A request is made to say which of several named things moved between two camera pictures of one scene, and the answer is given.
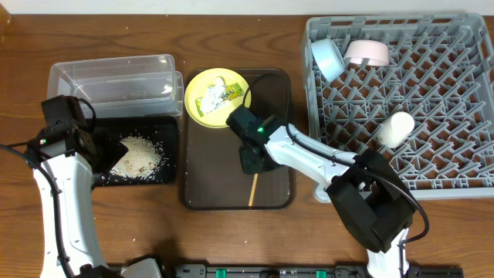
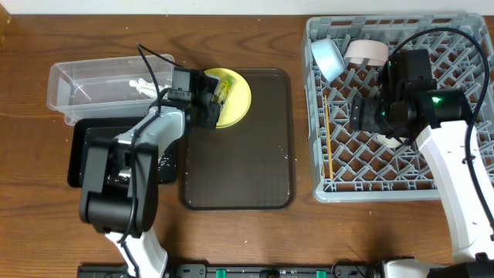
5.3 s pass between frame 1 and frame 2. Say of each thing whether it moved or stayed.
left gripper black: moved
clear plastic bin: stayed
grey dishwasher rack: stayed
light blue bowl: stayed
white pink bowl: stayed
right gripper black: moved
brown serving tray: stayed
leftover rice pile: moved
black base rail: stayed
